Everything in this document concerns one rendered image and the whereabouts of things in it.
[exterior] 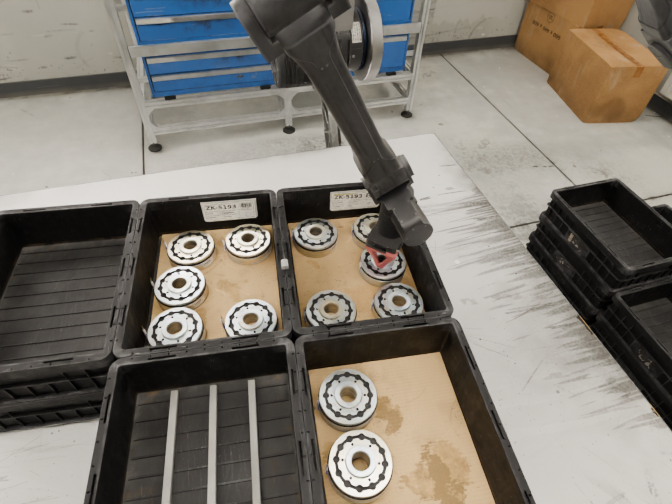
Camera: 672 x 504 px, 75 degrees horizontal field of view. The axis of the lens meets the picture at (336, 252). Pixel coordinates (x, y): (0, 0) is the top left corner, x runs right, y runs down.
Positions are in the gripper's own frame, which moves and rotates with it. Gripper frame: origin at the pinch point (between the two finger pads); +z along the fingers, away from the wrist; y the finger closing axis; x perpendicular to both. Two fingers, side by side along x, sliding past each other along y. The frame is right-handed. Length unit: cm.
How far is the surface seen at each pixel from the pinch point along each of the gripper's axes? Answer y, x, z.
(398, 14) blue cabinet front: 194, 71, 25
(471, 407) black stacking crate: -24.1, -26.5, -1.0
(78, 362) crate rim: -51, 33, -5
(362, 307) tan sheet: -11.6, -0.7, 4.2
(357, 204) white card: 12.8, 12.7, 0.5
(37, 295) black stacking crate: -42, 60, 6
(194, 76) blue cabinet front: 110, 154, 50
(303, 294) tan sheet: -14.7, 11.9, 4.6
